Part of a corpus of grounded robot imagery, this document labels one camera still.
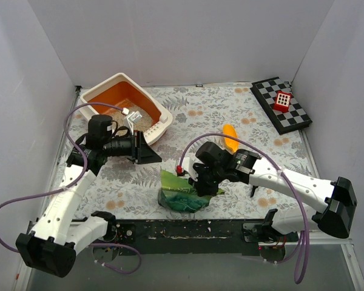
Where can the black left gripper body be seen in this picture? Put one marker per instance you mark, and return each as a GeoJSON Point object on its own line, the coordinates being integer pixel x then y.
{"type": "Point", "coordinates": [138, 147]}

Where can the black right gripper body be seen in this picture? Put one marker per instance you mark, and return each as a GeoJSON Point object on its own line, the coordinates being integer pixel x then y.
{"type": "Point", "coordinates": [206, 182]}

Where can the green cat litter bag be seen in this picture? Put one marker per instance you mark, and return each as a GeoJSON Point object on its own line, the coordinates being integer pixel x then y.
{"type": "Point", "coordinates": [178, 194]}

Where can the yellow plastic litter scoop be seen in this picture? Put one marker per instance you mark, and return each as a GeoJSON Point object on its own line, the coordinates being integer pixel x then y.
{"type": "Point", "coordinates": [230, 132]}

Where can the small black clip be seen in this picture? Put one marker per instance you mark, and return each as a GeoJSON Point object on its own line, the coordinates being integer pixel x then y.
{"type": "Point", "coordinates": [253, 190]}

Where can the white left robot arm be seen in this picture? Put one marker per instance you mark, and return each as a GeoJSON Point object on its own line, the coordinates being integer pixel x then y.
{"type": "Point", "coordinates": [50, 246]}

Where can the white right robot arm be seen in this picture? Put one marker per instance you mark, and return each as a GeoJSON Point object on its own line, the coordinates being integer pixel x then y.
{"type": "Point", "coordinates": [329, 205]}

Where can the white and orange litter box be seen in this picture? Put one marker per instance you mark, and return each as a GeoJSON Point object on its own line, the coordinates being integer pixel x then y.
{"type": "Point", "coordinates": [121, 91]}

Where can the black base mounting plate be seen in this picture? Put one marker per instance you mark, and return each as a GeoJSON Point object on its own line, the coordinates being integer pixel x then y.
{"type": "Point", "coordinates": [184, 236]}

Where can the floral patterned table mat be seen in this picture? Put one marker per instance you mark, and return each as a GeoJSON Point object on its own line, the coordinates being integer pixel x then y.
{"type": "Point", "coordinates": [129, 191]}

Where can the black and grey checkerboard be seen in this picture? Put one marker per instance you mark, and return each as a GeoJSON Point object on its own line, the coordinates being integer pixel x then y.
{"type": "Point", "coordinates": [265, 92]}

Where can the red grid block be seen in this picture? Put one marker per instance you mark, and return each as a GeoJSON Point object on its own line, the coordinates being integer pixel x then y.
{"type": "Point", "coordinates": [282, 101]}

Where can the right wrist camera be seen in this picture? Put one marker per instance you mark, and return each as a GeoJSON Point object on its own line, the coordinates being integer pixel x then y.
{"type": "Point", "coordinates": [186, 168]}

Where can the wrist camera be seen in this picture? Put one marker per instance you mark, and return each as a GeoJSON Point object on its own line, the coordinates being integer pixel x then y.
{"type": "Point", "coordinates": [131, 116]}
{"type": "Point", "coordinates": [186, 168]}

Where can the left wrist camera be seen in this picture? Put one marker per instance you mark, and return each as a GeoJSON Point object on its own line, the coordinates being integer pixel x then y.
{"type": "Point", "coordinates": [131, 116]}

